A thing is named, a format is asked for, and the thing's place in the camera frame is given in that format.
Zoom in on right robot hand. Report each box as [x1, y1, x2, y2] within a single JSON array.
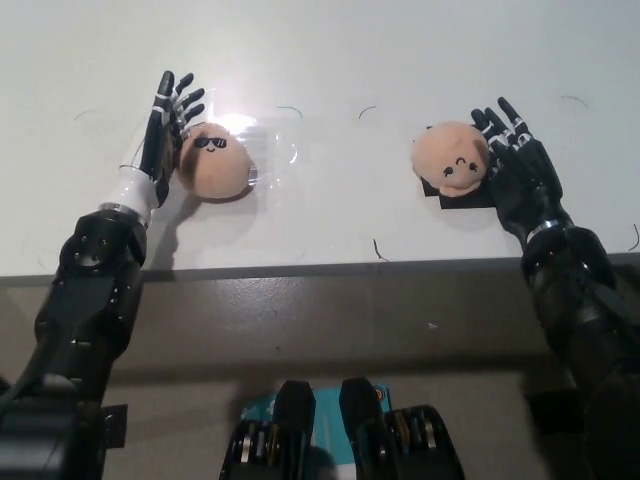
[[469, 96, 570, 241]]

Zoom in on dumpling toy with smiling face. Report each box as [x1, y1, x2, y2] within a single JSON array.
[[410, 121, 491, 198]]

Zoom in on black tape patch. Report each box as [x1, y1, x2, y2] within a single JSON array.
[[421, 177, 502, 212]]

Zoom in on clear glossy tape sheet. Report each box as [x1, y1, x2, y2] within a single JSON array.
[[209, 88, 302, 190]]

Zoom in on dumpling toy with sunglasses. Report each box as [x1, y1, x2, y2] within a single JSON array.
[[177, 122, 251, 201]]

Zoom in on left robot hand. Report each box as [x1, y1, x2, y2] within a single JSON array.
[[101, 70, 206, 227]]

